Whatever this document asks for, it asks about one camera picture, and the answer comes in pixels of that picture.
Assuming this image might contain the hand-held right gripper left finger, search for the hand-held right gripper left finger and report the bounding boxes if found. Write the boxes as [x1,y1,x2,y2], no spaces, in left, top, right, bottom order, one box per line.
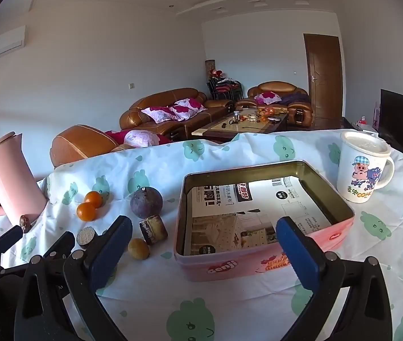
[14,215,133,341]

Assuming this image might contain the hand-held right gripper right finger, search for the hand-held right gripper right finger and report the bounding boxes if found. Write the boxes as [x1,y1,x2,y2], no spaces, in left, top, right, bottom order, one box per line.
[275,216,394,341]

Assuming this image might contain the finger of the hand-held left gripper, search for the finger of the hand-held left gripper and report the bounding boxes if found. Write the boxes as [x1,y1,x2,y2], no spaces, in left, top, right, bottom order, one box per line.
[0,225,23,257]
[30,231,76,266]

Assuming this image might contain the dark round capped object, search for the dark round capped object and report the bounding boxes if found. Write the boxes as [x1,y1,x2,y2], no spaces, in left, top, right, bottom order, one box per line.
[76,226,97,249]

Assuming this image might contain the round yellow fruit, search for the round yellow fruit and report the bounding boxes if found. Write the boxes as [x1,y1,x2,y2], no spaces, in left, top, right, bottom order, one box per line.
[127,238,151,261]

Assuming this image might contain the round purple passion fruit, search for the round purple passion fruit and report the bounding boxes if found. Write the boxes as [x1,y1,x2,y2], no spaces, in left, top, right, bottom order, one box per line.
[130,186,164,220]

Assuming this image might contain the pink tin box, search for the pink tin box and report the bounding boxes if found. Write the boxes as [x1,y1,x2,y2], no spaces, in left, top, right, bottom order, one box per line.
[173,161,356,283]

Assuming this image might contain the small orange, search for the small orange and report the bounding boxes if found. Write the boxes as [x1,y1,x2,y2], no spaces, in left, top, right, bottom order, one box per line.
[77,202,97,221]
[84,191,103,209]

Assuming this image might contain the pink electric kettle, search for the pink electric kettle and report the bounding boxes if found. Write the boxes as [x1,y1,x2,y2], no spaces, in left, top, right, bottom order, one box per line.
[0,132,47,225]

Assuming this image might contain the white tablecloth with green print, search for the white tablecloth with green print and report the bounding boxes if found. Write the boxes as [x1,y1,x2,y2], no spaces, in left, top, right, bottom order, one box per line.
[0,130,403,341]

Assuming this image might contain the brown leather chaise sofa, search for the brown leather chaise sofa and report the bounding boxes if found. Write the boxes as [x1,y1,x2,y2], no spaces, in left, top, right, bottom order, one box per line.
[49,124,173,167]

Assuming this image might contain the white cartoon mug with lid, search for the white cartoon mug with lid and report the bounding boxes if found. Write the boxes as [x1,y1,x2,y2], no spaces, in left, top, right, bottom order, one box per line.
[336,131,395,204]

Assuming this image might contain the pale pink pillow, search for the pale pink pillow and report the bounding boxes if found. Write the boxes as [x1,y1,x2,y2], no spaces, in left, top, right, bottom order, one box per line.
[123,130,164,149]

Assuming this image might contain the dark television cabinet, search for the dark television cabinet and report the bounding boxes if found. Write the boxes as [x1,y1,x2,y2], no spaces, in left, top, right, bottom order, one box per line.
[342,117,380,132]

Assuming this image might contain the wooden coffee table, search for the wooden coffee table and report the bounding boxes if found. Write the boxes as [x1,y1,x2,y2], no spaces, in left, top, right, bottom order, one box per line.
[191,108,289,143]

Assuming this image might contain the white pillow with magenta flowers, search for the white pillow with magenta flowers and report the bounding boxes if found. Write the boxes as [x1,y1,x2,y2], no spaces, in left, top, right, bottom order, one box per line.
[169,97,207,120]
[141,106,177,124]

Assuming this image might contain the purple blanket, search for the purple blanket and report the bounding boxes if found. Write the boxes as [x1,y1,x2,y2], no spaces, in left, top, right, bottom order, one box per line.
[281,92,310,106]

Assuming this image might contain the small magenta flower pillow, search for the small magenta flower pillow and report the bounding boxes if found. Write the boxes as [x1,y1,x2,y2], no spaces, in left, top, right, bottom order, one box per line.
[255,92,282,104]

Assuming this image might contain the long brown leather sofa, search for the long brown leather sofa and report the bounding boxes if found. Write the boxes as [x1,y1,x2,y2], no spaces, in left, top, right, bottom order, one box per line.
[119,88,235,141]

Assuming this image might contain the black television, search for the black television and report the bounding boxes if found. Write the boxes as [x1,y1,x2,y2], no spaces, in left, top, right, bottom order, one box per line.
[378,89,403,157]

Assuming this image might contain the brown leather armchair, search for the brown leather armchair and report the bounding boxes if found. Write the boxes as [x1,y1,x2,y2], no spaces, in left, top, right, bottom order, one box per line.
[236,81,313,128]

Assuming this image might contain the brown wooden door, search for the brown wooden door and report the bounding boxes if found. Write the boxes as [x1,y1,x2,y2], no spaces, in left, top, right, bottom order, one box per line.
[303,33,344,120]

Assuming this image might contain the stack of black chairs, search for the stack of black chairs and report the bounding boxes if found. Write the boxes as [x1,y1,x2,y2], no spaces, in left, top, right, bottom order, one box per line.
[206,78,243,102]

